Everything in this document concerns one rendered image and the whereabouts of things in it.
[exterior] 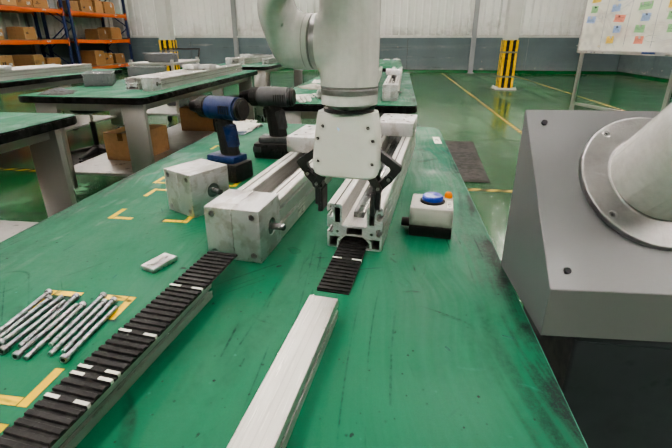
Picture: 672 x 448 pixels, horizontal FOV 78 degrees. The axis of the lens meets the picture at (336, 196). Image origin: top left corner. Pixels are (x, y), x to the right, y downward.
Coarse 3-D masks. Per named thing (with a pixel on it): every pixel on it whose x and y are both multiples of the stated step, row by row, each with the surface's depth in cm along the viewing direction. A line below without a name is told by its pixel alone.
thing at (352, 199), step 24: (384, 144) 122; (408, 144) 116; (384, 168) 103; (336, 192) 79; (360, 192) 90; (384, 192) 79; (336, 216) 76; (360, 216) 78; (384, 216) 75; (336, 240) 78; (384, 240) 78
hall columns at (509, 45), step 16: (160, 0) 1024; (512, 0) 923; (160, 16) 1037; (512, 16) 934; (160, 32) 1051; (512, 32) 945; (160, 48) 1063; (512, 48) 955; (512, 64) 966; (496, 80) 1009; (512, 80) 978
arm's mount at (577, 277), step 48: (528, 144) 60; (576, 144) 59; (528, 192) 59; (576, 192) 56; (528, 240) 59; (576, 240) 53; (624, 240) 53; (528, 288) 58; (576, 288) 51; (624, 288) 51; (576, 336) 53; (624, 336) 53
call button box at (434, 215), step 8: (416, 200) 82; (448, 200) 82; (416, 208) 79; (424, 208) 78; (432, 208) 78; (440, 208) 78; (448, 208) 78; (416, 216) 79; (424, 216) 79; (432, 216) 78; (440, 216) 78; (448, 216) 78; (408, 224) 84; (416, 224) 80; (424, 224) 79; (432, 224) 79; (440, 224) 79; (448, 224) 78; (408, 232) 81; (416, 232) 80; (424, 232) 80; (432, 232) 80; (440, 232) 79; (448, 232) 79
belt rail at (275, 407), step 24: (312, 312) 53; (336, 312) 56; (288, 336) 49; (312, 336) 49; (288, 360) 45; (312, 360) 46; (264, 384) 42; (288, 384) 42; (264, 408) 40; (288, 408) 40; (240, 432) 37; (264, 432) 37; (288, 432) 39
